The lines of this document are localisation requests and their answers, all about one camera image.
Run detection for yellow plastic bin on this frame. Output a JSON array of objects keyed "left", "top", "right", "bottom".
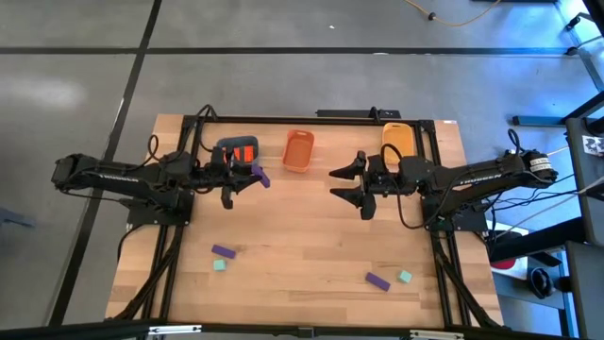
[{"left": 381, "top": 122, "right": 415, "bottom": 166}]

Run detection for purple long block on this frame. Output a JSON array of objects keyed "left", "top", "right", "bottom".
[
  {"left": 250, "top": 162, "right": 272, "bottom": 190},
  {"left": 365, "top": 271, "right": 393, "bottom": 293},
  {"left": 210, "top": 244, "right": 237, "bottom": 261}
]

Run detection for black rig rail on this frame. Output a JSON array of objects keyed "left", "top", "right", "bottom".
[{"left": 0, "top": 319, "right": 604, "bottom": 340}]

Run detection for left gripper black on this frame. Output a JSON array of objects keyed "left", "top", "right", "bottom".
[{"left": 197, "top": 146, "right": 263, "bottom": 211}]

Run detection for blue plastic bin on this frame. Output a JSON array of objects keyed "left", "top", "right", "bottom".
[{"left": 215, "top": 135, "right": 260, "bottom": 169}]

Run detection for black white marker tag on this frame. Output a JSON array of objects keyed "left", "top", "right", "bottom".
[{"left": 582, "top": 135, "right": 604, "bottom": 157}]

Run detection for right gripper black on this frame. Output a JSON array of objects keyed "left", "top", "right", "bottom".
[{"left": 327, "top": 150, "right": 402, "bottom": 221}]

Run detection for black desk foot bar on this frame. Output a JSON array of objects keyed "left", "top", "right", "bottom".
[{"left": 512, "top": 115, "right": 567, "bottom": 127}]

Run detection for metal desk frame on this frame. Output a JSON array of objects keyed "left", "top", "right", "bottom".
[{"left": 556, "top": 0, "right": 604, "bottom": 92}]

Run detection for silver metal bracket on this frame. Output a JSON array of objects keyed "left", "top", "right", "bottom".
[
  {"left": 148, "top": 324, "right": 203, "bottom": 336},
  {"left": 409, "top": 329, "right": 466, "bottom": 340}
]

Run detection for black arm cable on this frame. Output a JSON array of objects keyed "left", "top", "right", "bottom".
[
  {"left": 507, "top": 127, "right": 523, "bottom": 153},
  {"left": 146, "top": 134, "right": 161, "bottom": 165}
]

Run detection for black headphones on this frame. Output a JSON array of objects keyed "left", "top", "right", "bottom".
[{"left": 528, "top": 266, "right": 554, "bottom": 299}]

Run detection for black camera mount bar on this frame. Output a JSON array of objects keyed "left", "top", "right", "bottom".
[{"left": 315, "top": 108, "right": 402, "bottom": 120}]

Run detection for grey furniture foot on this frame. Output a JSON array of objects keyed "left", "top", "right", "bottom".
[{"left": 0, "top": 207, "right": 35, "bottom": 229}]

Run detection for orange plastic bin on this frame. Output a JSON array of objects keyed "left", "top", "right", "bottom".
[{"left": 281, "top": 129, "right": 315, "bottom": 174}]

